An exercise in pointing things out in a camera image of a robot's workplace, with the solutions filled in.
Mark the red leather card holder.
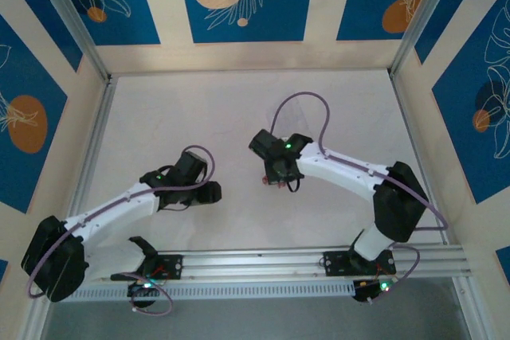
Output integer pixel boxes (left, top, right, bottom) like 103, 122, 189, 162
261, 174, 288, 190

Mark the clear plastic card box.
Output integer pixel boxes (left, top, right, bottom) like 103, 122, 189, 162
273, 95, 312, 138

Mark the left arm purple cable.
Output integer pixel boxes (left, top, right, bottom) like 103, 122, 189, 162
25, 145, 217, 316

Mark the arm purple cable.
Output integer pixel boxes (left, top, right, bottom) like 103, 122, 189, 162
271, 92, 449, 289
25, 145, 217, 316

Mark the left gripper thin black cable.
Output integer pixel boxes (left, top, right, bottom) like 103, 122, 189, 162
159, 201, 191, 213

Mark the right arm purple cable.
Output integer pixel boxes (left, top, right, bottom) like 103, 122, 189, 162
271, 92, 449, 289

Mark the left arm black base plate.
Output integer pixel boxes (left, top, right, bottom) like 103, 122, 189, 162
110, 254, 184, 281

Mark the aluminium mounting rail beam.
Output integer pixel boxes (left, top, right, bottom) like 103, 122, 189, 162
33, 244, 473, 287

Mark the white slotted cable duct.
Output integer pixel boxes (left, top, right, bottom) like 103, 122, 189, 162
49, 279, 358, 303

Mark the aluminium table side rail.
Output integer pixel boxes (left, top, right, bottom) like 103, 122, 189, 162
388, 72, 449, 245
65, 75, 119, 224

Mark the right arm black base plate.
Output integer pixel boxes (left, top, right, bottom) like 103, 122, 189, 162
323, 250, 398, 277

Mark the aluminium frame post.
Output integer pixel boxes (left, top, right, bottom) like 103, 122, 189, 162
28, 0, 112, 82
388, 0, 459, 78

